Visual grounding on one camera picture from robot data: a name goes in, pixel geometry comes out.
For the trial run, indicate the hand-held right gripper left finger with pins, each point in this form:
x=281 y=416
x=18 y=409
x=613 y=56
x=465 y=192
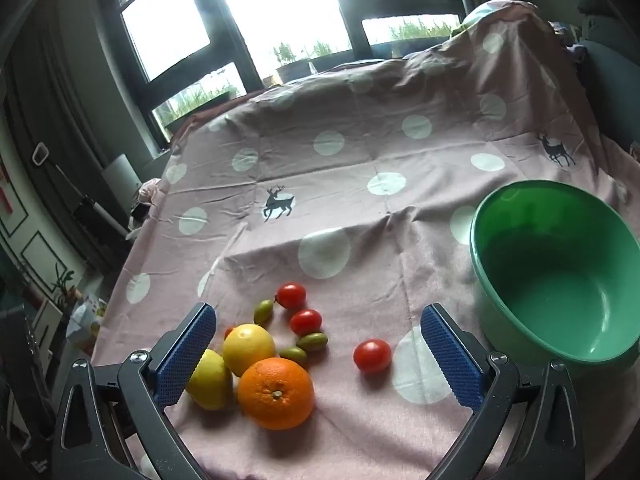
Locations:
x=185 y=355

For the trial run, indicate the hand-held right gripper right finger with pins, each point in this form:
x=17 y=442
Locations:
x=450 y=355

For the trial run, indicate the yellow-green lemon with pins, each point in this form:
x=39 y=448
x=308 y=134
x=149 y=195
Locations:
x=212 y=382

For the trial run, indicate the red cherry tomato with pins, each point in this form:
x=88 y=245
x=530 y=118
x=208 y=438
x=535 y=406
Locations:
x=372 y=356
x=291 y=295
x=228 y=332
x=306 y=321

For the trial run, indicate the round yellow lemon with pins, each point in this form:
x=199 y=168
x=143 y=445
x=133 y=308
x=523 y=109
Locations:
x=247 y=347

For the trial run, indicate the small green olive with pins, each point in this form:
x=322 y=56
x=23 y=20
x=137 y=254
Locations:
x=263 y=311
x=293 y=353
x=312 y=341

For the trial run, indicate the orange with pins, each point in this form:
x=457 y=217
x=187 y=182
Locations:
x=276 y=392

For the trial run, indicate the green plastic bowl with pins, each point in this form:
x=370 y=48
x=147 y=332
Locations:
x=550 y=285

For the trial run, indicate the colourful box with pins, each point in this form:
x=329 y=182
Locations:
x=85 y=320

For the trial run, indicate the small potted plant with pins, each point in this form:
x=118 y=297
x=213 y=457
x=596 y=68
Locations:
x=64 y=290

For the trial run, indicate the black electronic device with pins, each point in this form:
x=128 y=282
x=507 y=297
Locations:
x=20 y=360

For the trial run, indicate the stick vacuum cleaner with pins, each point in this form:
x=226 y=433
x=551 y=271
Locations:
x=95 y=208

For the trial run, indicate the white cylinder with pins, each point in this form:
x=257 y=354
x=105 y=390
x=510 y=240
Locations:
x=121 y=175

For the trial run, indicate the pink dotted deer blanket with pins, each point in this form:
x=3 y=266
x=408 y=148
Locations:
x=375 y=160

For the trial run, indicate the planter with green grass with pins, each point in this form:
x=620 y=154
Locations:
x=195 y=105

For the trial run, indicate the dark curtain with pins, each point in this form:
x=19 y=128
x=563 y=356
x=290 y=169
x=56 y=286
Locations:
x=45 y=110

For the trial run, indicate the dark pot with plant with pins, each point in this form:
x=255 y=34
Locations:
x=291 y=69

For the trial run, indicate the dark grey sofa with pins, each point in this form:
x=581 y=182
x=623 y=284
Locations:
x=610 y=85

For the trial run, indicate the long planter with grass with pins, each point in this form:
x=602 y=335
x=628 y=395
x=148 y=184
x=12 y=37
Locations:
x=410 y=42

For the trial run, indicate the dark planter with grass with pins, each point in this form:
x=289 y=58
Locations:
x=327 y=60

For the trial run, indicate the black framed window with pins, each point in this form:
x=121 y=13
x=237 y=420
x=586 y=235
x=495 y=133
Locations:
x=235 y=35

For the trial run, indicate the pile of clothes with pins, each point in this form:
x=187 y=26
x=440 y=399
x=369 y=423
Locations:
x=570 y=45

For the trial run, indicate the pale green cloth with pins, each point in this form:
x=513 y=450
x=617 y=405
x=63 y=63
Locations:
x=472 y=17

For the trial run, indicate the red wall decoration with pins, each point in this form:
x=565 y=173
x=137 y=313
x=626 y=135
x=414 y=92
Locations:
x=5 y=185

